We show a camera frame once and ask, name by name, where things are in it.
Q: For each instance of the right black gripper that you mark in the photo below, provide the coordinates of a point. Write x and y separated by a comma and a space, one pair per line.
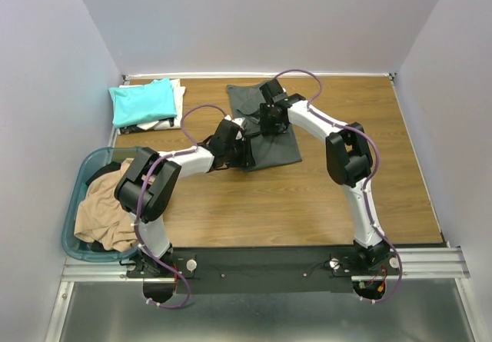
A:
265, 126

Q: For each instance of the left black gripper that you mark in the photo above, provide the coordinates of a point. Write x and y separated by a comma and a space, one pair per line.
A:
246, 159

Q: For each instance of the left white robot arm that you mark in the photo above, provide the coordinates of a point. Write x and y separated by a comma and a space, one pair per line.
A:
145, 189

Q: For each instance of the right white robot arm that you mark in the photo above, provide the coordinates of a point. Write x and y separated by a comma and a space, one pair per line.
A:
349, 161

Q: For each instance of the white folded t-shirt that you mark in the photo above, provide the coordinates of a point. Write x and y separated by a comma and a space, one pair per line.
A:
163, 124

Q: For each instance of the teal folded t-shirt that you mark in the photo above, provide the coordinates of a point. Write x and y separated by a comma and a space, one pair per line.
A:
143, 103

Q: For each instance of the black garment in bin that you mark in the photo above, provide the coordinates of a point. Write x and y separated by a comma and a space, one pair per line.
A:
109, 168

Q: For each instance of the beige crumpled t-shirt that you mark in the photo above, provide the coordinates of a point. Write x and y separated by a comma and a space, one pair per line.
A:
100, 219

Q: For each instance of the teal plastic bin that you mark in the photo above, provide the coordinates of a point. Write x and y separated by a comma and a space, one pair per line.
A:
73, 247

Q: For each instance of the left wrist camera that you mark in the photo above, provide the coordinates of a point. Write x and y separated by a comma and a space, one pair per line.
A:
240, 122

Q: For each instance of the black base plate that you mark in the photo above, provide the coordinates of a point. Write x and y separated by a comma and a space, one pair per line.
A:
278, 269

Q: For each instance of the aluminium frame rail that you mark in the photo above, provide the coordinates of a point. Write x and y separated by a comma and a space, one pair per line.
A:
418, 263

